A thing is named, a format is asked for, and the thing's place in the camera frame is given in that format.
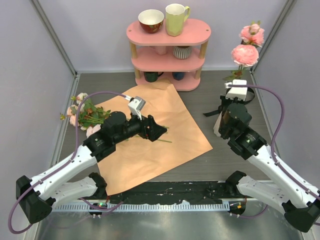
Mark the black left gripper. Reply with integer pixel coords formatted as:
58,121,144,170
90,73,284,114
113,109,167,145

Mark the black printed ribbon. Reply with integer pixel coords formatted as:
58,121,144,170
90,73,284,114
203,87,256,117

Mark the green orange wrapping paper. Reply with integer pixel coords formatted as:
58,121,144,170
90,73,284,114
97,78,212,195

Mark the pink artificial flower bouquet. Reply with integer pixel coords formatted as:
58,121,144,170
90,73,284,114
59,92,173,144

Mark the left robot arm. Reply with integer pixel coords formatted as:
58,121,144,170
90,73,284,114
16,111,167,224

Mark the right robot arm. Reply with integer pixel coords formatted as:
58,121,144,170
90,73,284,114
217,95,320,233

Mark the white ribbed vase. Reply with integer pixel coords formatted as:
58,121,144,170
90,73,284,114
213,113,224,138

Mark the dark green mug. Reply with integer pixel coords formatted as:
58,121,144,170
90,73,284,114
143,71,164,83

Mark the dark blue cup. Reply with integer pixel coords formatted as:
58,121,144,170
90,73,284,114
172,72,185,81

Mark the pink three-tier shelf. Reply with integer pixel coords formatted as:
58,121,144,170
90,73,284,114
126,18,212,92

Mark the pink mug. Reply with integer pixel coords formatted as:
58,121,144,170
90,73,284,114
150,46,167,55

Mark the striped grey cup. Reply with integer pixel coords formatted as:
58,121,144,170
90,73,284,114
173,46,192,60

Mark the red white bowl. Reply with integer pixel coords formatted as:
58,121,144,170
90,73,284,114
138,9,165,34

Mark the yellow ceramic mug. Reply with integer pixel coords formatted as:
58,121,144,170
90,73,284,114
165,3,190,37

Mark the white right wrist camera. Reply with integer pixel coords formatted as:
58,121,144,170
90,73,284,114
224,79,248,101

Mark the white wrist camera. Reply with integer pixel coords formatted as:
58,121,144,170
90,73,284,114
128,96,146,120
224,79,248,101

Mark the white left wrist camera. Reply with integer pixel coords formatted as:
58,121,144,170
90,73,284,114
128,96,146,120

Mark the white slotted cable duct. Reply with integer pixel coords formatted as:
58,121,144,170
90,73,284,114
52,200,230,213

